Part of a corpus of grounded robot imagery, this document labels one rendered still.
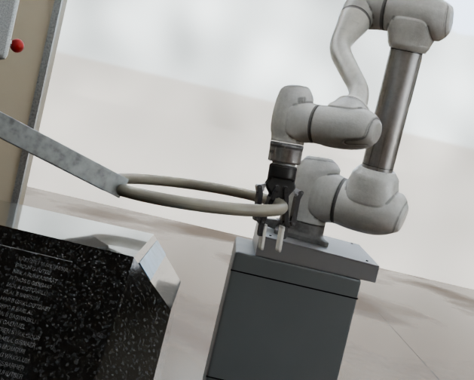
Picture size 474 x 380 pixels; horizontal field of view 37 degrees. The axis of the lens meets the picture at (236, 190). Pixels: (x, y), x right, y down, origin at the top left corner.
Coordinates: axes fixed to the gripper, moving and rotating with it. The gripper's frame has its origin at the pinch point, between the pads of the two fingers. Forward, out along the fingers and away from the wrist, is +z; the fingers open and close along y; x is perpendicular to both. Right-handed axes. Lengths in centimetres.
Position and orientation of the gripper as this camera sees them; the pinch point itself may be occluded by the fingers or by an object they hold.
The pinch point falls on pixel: (270, 238)
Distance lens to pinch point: 190.6
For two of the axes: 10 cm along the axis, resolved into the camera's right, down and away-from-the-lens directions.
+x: 2.7, 1.2, -9.6
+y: -9.5, -1.3, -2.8
